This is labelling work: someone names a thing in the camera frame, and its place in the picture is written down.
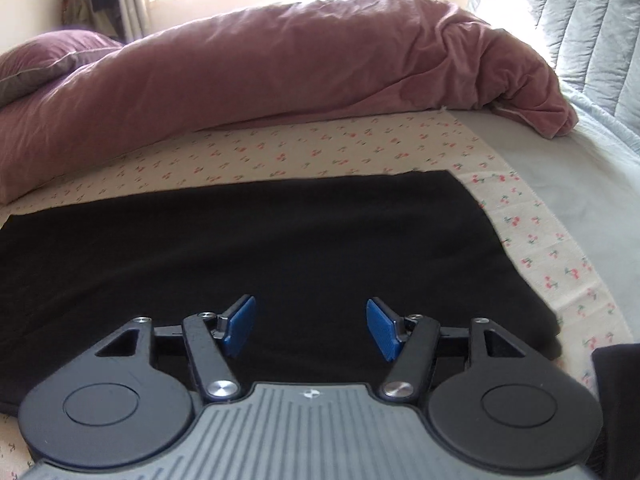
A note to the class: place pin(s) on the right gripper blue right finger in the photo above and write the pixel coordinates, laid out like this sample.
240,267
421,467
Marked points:
387,328

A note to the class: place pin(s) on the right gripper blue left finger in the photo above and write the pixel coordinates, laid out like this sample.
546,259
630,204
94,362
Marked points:
233,326

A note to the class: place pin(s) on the black pants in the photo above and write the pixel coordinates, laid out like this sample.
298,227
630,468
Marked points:
311,252

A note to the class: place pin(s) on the cherry print bed sheet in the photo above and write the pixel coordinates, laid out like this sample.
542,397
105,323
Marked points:
538,243

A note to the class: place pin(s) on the pink duvet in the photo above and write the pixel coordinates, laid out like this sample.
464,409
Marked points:
292,62

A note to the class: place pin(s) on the purple grey pillow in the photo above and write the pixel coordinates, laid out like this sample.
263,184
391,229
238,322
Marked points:
49,56

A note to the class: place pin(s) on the hanging dark clothes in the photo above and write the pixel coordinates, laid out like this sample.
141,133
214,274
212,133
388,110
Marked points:
101,16

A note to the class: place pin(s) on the grey quilted blanket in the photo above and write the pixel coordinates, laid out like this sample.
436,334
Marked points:
585,50

